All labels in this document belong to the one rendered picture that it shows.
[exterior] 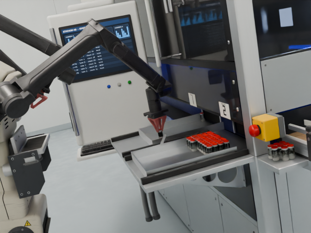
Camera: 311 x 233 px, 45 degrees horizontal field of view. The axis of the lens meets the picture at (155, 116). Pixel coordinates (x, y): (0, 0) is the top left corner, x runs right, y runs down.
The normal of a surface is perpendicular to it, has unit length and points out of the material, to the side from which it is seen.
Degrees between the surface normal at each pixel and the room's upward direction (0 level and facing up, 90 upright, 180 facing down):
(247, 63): 90
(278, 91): 90
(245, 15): 90
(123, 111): 90
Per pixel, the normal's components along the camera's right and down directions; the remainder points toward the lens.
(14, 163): 0.18, 0.18
